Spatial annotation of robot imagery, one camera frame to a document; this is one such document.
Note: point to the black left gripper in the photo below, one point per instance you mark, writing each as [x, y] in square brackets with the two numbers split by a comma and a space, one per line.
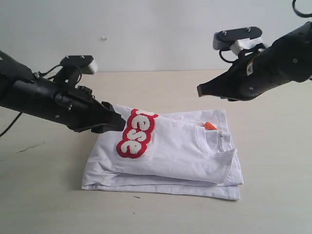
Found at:
[74, 107]

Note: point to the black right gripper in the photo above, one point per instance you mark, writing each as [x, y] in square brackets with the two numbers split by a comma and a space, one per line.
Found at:
[287, 59]

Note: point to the white t-shirt red lettering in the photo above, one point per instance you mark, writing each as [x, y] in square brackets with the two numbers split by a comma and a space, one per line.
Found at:
[184, 153]

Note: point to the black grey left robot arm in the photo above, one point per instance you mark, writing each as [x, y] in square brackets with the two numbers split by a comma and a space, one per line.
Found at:
[69, 74]

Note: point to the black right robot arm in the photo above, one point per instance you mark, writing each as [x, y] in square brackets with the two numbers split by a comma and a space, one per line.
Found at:
[239, 66]

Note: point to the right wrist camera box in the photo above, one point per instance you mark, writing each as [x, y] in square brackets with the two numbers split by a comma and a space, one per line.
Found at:
[236, 40]

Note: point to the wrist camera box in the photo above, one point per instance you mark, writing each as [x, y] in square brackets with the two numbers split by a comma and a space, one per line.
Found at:
[86, 63]
[236, 40]

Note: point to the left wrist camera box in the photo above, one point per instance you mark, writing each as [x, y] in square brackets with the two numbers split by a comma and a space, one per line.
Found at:
[86, 63]

